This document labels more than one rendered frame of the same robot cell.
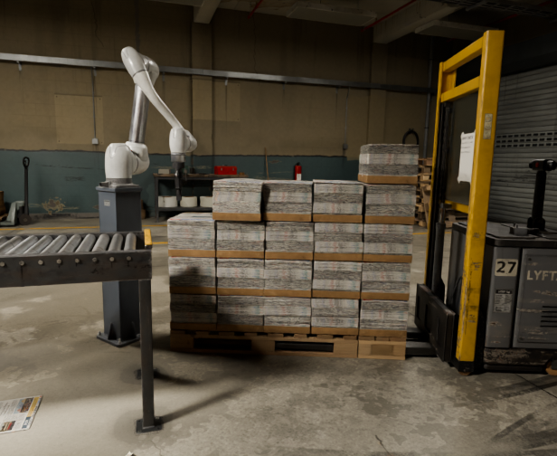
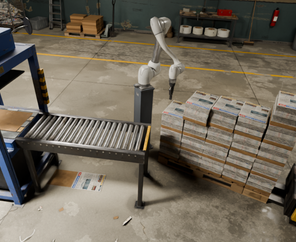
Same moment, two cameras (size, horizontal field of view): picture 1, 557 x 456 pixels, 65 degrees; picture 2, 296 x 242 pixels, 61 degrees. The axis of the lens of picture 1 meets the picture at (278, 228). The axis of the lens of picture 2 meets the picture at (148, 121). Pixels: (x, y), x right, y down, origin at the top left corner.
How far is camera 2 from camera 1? 1.28 m
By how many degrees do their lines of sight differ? 33
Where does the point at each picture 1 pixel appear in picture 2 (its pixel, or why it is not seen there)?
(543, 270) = not seen: outside the picture
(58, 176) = (129, 8)
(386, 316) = (261, 184)
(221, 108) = not seen: outside the picture
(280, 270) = (212, 149)
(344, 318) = (239, 177)
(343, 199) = (252, 127)
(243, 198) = (199, 114)
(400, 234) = (281, 152)
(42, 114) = not seen: outside the picture
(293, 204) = (224, 123)
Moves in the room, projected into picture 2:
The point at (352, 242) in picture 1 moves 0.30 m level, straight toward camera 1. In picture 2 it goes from (252, 148) to (244, 163)
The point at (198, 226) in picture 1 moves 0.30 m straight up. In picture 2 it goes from (176, 119) to (178, 97)
